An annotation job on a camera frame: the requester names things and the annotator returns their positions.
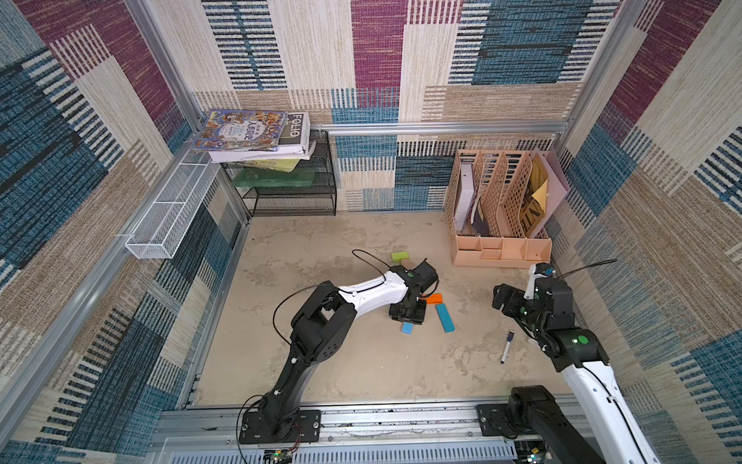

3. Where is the teal block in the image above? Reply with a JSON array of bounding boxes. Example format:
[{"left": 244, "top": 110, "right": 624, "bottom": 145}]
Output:
[{"left": 436, "top": 304, "right": 455, "bottom": 334}]

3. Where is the green block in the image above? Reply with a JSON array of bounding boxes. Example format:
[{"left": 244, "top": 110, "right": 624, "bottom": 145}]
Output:
[{"left": 390, "top": 251, "right": 410, "bottom": 262}]

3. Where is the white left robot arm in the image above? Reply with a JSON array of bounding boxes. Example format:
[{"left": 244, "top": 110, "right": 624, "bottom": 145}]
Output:
[{"left": 237, "top": 262, "right": 439, "bottom": 445}]

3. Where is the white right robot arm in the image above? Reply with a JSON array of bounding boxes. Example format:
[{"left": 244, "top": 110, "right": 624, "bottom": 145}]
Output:
[{"left": 477, "top": 263, "right": 659, "bottom": 463}]

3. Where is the marker pen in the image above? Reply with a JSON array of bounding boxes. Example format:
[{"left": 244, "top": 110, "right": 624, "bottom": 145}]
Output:
[{"left": 500, "top": 331, "right": 515, "bottom": 365}]

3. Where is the dark notebook in organizer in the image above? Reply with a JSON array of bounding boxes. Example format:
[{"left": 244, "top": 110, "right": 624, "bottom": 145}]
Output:
[{"left": 470, "top": 199, "right": 491, "bottom": 237}]

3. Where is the pink desk file organizer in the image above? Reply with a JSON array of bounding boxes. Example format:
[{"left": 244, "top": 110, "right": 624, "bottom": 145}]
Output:
[{"left": 444, "top": 150, "right": 569, "bottom": 269}]

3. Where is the yellow paper in organizer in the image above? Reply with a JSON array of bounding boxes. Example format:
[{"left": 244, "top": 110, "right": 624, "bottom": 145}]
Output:
[{"left": 531, "top": 181, "right": 548, "bottom": 214}]

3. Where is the green folder on shelf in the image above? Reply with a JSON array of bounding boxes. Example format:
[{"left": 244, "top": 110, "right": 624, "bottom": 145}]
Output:
[{"left": 232, "top": 167, "right": 316, "bottom": 189}]

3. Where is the colourful illustrated book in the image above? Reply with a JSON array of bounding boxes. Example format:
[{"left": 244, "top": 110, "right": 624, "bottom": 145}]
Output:
[{"left": 191, "top": 109, "right": 288, "bottom": 151}]

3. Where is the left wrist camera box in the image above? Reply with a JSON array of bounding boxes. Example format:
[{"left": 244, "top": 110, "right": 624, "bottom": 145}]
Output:
[{"left": 408, "top": 260, "right": 440, "bottom": 297}]

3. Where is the black wire mesh shelf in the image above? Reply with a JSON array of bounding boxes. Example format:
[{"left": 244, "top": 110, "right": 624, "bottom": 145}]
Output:
[{"left": 222, "top": 131, "right": 338, "bottom": 218}]

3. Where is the white wire mesh basket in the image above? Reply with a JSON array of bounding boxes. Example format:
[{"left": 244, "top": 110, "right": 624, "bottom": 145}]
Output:
[{"left": 125, "top": 160, "right": 220, "bottom": 260}]

